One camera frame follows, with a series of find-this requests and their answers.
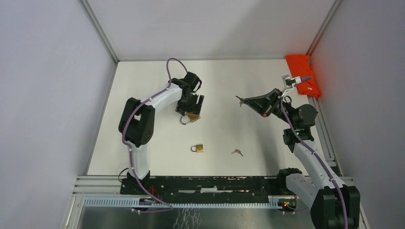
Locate aluminium corner frame post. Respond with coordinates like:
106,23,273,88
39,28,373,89
306,0,344,56

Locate large brass padlock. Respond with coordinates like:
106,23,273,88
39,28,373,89
180,113,201,125

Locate silver key bunch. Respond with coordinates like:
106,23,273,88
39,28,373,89
236,96,245,107

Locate aluminium front frame rail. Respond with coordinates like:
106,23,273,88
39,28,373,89
63,170,367,229

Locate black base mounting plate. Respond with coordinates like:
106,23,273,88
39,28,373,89
118,174,298,207

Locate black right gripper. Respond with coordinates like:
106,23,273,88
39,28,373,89
244,88,296,127

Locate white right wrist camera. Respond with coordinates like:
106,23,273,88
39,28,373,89
282,75,302,97

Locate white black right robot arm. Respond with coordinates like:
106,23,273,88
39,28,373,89
240,89,360,229

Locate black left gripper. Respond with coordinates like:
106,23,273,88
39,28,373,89
176,93,204,118

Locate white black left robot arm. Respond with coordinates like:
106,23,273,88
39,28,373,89
118,72,204,195

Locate small brass padlock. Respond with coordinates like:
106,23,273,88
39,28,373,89
190,144,204,153

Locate small keys on table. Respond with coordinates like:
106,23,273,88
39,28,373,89
231,149,244,156

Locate left aluminium corner post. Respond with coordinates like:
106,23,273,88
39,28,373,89
78,0,119,65

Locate orange folded cloth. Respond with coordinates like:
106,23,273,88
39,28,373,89
286,54,322,99

